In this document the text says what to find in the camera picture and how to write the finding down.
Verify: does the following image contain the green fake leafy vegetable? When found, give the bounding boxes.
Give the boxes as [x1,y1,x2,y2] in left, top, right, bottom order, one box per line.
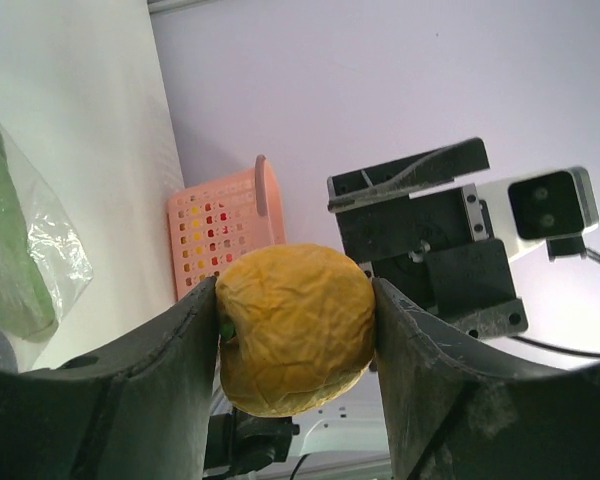
[0,132,57,343]

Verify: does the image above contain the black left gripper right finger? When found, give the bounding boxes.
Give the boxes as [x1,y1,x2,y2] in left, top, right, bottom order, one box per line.
[373,279,600,479]

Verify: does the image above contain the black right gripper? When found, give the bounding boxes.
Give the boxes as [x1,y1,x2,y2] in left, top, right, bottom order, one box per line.
[327,138,528,339]

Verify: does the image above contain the pink plastic basket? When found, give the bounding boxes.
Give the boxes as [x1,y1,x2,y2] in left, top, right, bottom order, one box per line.
[167,155,286,299]

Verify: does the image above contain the clear zip top bag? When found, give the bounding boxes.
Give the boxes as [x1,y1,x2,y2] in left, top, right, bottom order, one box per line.
[0,97,95,331]

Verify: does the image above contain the wrinkled yellow fake fruit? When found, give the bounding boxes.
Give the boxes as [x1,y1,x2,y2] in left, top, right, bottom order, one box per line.
[215,244,376,418]

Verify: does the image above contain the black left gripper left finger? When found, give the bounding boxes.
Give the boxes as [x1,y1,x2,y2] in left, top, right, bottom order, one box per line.
[0,279,218,479]

